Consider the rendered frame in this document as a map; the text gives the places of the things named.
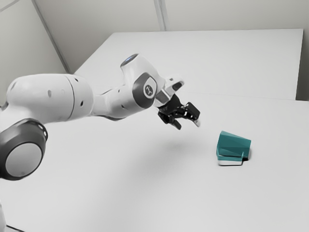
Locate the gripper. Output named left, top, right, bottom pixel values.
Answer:
left=157, top=93, right=202, bottom=131

